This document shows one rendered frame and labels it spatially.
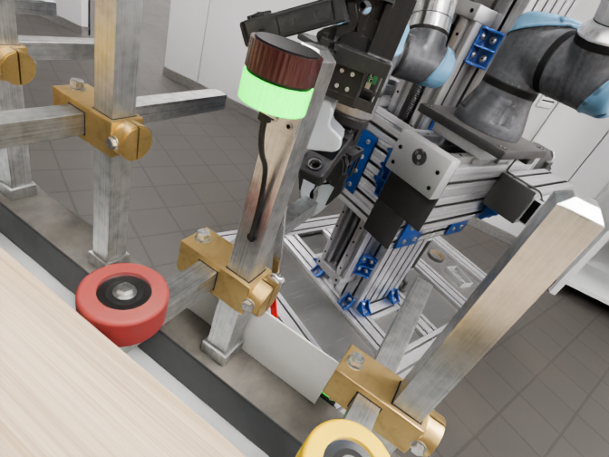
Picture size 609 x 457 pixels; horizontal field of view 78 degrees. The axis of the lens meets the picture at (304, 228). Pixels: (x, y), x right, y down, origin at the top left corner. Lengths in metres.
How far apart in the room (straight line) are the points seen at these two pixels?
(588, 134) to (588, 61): 2.29
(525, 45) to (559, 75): 0.09
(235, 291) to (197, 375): 0.18
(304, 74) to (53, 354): 0.29
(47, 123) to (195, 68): 3.22
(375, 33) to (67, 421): 0.42
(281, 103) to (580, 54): 0.62
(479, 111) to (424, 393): 0.62
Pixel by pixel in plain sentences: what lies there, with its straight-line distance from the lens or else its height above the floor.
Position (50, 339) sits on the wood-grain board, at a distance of 0.38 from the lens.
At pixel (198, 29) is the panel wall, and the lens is 3.69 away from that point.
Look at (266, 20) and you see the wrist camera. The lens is 0.44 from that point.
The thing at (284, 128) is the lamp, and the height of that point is 1.07.
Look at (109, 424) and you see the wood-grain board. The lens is 0.33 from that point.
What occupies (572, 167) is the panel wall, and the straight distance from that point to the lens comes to 3.15.
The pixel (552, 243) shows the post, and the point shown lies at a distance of 0.34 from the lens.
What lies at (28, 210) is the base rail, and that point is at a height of 0.70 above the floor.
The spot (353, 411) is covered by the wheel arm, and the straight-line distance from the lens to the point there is 0.46.
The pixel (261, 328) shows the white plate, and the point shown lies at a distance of 0.57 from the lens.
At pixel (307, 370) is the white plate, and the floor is 0.75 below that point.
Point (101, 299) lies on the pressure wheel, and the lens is 0.39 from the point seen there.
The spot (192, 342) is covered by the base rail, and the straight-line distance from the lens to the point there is 0.62.
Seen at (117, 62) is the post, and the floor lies 1.04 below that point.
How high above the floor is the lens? 1.20
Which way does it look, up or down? 33 degrees down
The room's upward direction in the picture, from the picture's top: 22 degrees clockwise
